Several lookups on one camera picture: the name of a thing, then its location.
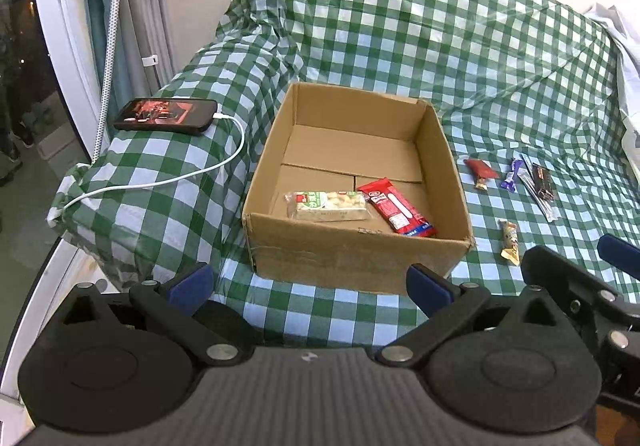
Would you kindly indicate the long silver clear packet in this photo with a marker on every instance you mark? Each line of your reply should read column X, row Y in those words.
column 541, row 202

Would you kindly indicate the white window frame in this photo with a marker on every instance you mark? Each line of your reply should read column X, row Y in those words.
column 65, row 26

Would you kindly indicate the garment steamer on stand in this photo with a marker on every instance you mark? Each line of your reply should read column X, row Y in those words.
column 145, row 1

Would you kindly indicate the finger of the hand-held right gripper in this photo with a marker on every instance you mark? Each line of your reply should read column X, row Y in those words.
column 622, row 248
column 560, row 271

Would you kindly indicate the red snack bar packet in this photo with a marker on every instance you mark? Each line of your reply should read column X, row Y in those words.
column 395, row 208

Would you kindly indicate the small red candy packet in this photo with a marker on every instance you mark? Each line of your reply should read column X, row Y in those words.
column 481, row 171

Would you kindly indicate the dark chocolate bar packet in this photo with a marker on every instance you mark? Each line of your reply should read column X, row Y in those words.
column 544, row 182

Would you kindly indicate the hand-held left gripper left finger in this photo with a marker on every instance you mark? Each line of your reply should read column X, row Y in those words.
column 192, row 285

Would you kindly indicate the yellow snack bar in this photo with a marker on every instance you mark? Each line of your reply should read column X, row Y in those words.
column 510, row 243

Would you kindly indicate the green checkered cloth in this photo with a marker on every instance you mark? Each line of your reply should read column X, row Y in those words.
column 400, row 26

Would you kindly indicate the black smartphone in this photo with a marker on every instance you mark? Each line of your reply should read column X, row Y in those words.
column 165, row 114

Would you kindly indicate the cardboard box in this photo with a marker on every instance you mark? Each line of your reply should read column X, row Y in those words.
column 350, row 256

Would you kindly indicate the teal curtain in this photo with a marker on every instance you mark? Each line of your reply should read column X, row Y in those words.
column 95, row 16

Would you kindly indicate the green white snack packet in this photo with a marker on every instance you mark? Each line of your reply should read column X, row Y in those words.
column 325, row 207

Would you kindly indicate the white plastic clip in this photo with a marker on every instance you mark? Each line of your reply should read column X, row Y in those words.
column 150, row 60

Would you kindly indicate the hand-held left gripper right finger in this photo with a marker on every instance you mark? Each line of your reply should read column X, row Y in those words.
column 426, row 285

